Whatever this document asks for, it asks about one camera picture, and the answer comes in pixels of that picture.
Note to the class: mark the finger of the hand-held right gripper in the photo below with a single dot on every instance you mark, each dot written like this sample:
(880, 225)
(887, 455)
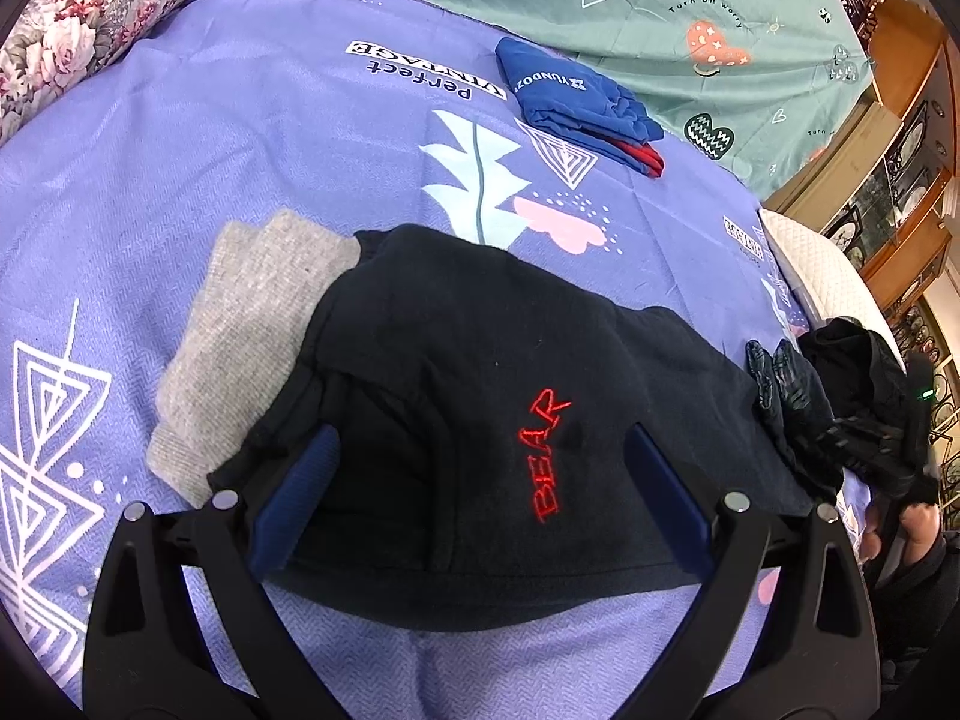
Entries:
(759, 375)
(802, 412)

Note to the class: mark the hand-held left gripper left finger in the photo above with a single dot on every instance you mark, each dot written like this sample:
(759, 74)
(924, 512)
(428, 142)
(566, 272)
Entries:
(300, 495)

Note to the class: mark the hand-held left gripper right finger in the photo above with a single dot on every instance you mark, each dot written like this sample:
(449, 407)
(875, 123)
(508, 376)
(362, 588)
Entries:
(667, 491)

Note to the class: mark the black sweatshirt with grey sleeves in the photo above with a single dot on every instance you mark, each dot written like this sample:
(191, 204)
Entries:
(450, 360)

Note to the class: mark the person's right forearm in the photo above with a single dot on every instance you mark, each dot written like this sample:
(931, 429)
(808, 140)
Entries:
(919, 615)

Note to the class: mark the person's right hand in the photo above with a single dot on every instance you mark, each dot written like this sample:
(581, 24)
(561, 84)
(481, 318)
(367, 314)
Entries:
(915, 521)

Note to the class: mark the wooden display cabinet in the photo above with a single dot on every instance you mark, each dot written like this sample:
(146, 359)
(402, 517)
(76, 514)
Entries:
(900, 165)

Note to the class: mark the folded blue garment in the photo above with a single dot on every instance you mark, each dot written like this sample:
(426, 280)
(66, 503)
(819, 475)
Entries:
(562, 90)

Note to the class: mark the purple printed bedsheet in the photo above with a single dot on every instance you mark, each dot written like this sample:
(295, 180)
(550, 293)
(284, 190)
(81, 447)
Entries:
(187, 150)

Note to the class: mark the green heart-print sheet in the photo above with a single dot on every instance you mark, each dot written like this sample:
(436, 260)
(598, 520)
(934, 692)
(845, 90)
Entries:
(637, 0)

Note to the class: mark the floral red white pillow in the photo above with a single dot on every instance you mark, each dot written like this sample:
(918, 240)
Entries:
(82, 22)

